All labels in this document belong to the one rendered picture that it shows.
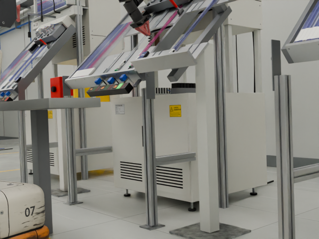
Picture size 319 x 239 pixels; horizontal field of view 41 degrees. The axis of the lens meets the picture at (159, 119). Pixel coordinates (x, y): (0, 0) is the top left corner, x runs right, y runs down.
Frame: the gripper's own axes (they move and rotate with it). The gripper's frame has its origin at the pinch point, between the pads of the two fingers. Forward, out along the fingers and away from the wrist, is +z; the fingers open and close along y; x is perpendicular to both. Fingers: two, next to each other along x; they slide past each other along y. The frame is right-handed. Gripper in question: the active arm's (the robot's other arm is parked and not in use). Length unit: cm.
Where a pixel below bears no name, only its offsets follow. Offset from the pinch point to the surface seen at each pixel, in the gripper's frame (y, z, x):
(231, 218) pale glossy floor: -40, 83, 48
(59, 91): 80, 12, 25
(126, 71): -12.7, 1.7, 32.7
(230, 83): -20, 47, -16
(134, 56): -4.2, 2.0, 18.3
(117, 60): 9.4, 2.0, 19.2
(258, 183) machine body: -20, 107, 5
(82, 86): 34.2, 6.3, 32.0
